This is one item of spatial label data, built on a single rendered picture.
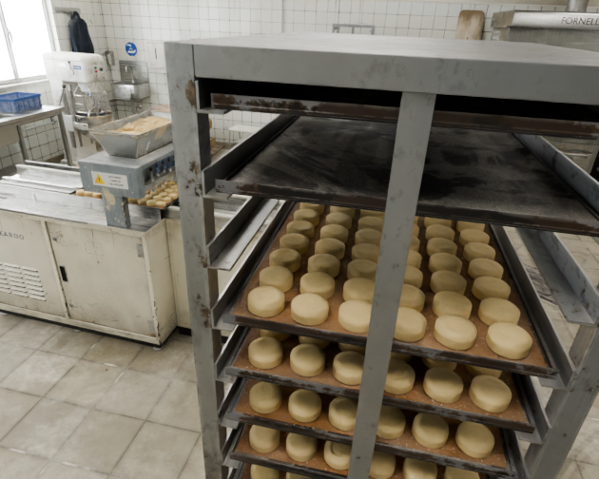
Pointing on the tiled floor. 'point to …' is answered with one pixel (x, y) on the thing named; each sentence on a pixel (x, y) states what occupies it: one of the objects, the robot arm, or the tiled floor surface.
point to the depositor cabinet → (77, 268)
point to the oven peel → (470, 25)
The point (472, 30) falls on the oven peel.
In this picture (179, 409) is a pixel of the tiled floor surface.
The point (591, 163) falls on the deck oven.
